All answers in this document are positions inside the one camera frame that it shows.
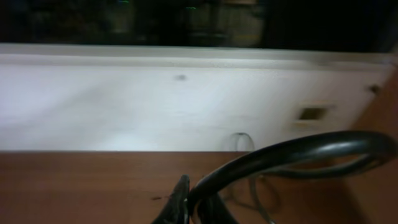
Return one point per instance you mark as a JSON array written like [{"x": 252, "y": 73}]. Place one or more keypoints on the white wall socket plate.
[{"x": 312, "y": 115}]

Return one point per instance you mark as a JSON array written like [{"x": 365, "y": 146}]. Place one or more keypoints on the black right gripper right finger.
[{"x": 212, "y": 210}]

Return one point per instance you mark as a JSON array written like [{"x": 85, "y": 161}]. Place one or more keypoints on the wooden side panel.
[{"x": 375, "y": 190}]

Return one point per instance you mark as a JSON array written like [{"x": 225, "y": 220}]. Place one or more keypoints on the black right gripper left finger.
[{"x": 175, "y": 210}]

